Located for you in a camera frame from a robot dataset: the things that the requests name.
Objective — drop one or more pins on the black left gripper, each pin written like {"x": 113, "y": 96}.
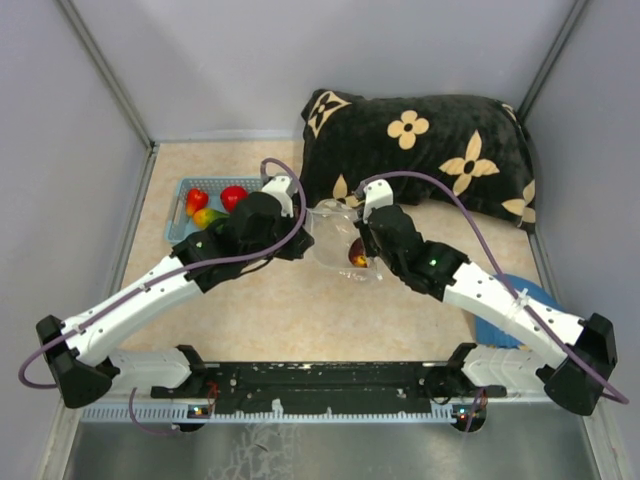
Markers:
{"x": 298, "y": 247}

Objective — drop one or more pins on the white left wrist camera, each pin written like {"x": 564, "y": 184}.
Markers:
{"x": 283, "y": 189}

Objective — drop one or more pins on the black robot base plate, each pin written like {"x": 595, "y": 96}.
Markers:
{"x": 319, "y": 388}

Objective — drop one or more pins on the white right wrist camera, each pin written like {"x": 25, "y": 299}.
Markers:
{"x": 371, "y": 196}

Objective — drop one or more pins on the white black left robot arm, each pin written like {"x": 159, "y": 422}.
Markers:
{"x": 83, "y": 352}

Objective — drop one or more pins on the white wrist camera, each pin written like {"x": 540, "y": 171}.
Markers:
{"x": 371, "y": 196}
{"x": 283, "y": 189}

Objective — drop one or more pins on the clear dotted zip top bag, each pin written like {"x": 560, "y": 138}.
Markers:
{"x": 332, "y": 227}

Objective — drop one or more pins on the red toy apple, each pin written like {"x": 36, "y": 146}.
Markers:
{"x": 231, "y": 196}

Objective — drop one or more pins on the light blue plastic basket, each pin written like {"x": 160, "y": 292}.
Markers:
{"x": 179, "y": 225}

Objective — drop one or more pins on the red yellow toy pepper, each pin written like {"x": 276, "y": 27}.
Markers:
{"x": 196, "y": 200}

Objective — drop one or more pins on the black pillow with cream flowers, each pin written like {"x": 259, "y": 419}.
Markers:
{"x": 474, "y": 145}

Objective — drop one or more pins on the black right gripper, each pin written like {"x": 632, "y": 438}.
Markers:
{"x": 365, "y": 228}

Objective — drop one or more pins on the white slotted cable duct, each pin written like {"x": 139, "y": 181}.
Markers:
{"x": 186, "y": 413}

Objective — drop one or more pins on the green orange toy mango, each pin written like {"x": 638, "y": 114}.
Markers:
{"x": 204, "y": 217}

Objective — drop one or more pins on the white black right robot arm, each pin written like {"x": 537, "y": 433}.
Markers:
{"x": 576, "y": 354}

